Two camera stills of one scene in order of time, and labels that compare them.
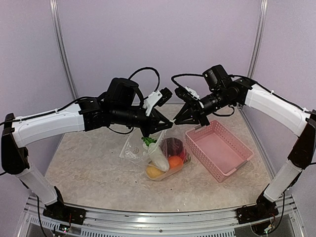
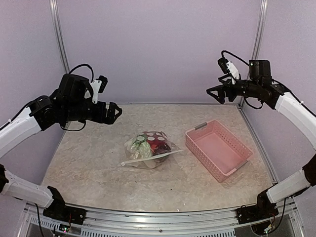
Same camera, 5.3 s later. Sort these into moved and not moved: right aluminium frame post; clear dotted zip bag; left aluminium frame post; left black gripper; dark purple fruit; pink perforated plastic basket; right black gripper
Moved: left black gripper; clear dotted zip bag; dark purple fruit; right black gripper
Not moved: left aluminium frame post; pink perforated plastic basket; right aluminium frame post
